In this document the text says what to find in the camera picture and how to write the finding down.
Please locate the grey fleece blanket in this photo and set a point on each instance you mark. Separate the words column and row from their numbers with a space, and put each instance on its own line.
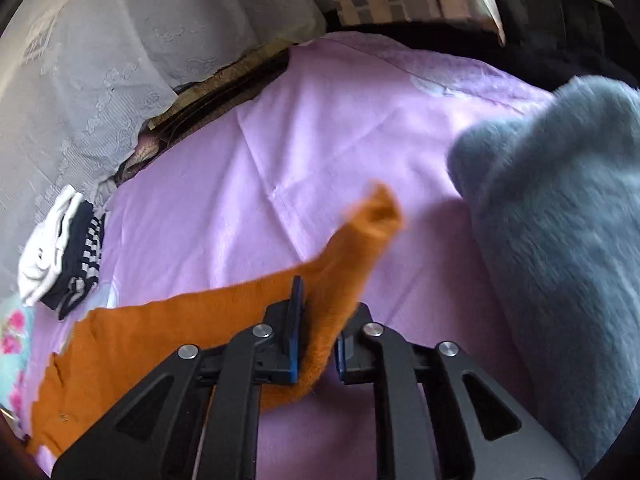
column 554, row 205

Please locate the floral light blue pillow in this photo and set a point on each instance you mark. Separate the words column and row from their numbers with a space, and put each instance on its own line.
column 17, row 323

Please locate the white folded garment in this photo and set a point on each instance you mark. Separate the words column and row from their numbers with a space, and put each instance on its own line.
column 40, row 264

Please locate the orange cat cardigan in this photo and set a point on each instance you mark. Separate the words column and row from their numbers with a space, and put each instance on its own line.
column 111, row 350

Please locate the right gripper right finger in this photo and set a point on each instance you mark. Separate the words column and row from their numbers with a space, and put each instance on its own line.
column 439, row 415

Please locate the navy striped folded garment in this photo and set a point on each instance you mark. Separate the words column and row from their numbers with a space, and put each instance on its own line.
column 80, row 263

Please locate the purple bed sheet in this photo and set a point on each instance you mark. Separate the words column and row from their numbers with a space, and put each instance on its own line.
column 265, row 186

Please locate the brown wooden headboard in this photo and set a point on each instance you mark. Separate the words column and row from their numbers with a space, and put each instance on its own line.
column 202, row 103

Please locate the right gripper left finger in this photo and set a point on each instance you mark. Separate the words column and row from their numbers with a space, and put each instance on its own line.
column 196, row 415

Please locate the white lace cover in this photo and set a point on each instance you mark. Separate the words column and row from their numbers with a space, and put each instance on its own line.
column 80, row 79

